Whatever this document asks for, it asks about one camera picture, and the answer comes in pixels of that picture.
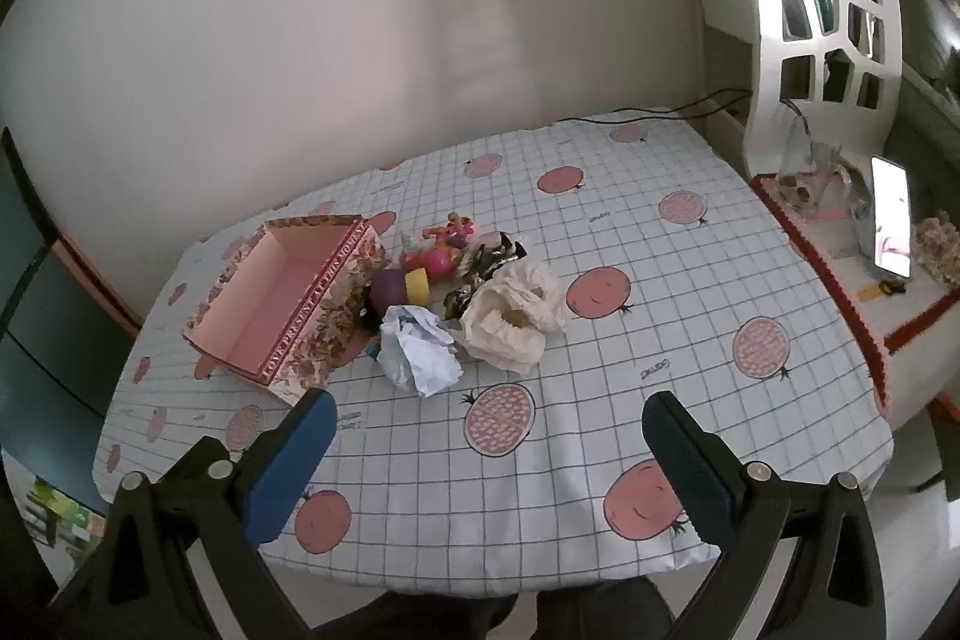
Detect white paper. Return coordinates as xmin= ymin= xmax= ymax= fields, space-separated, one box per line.
xmin=377 ymin=304 xmax=464 ymax=397

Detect white lattice shelf unit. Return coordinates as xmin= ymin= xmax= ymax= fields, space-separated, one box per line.
xmin=649 ymin=0 xmax=901 ymax=176

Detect black cable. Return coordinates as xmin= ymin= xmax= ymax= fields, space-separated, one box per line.
xmin=559 ymin=89 xmax=751 ymax=125

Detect beige dried flowers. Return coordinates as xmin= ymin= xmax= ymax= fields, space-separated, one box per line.
xmin=911 ymin=212 xmax=960 ymax=289

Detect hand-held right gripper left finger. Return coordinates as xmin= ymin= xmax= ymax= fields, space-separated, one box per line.
xmin=46 ymin=387 xmax=338 ymax=640

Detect desktop with checked tablecloth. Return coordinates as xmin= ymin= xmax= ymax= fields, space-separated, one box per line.
xmin=91 ymin=115 xmax=897 ymax=600

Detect pink floral cardboard box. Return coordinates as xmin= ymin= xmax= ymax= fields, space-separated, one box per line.
xmin=182 ymin=214 xmax=387 ymax=407

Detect black silver wrapper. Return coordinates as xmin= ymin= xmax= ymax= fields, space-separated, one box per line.
xmin=442 ymin=233 xmax=528 ymax=320

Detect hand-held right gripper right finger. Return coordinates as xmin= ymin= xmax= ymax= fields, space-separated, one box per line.
xmin=641 ymin=390 xmax=890 ymax=640

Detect smartphone with lit screen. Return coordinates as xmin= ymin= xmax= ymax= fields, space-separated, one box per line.
xmin=870 ymin=156 xmax=914 ymax=279

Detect white mat with red edge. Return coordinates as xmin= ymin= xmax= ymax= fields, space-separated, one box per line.
xmin=750 ymin=171 xmax=960 ymax=371

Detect pink toy doll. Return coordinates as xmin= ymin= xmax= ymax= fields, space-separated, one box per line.
xmin=401 ymin=216 xmax=481 ymax=274

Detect purple and yellow capsule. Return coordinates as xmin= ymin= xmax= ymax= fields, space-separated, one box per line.
xmin=373 ymin=267 xmax=432 ymax=310

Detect dark cabinet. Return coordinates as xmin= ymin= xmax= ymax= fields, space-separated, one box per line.
xmin=0 ymin=126 xmax=143 ymax=513

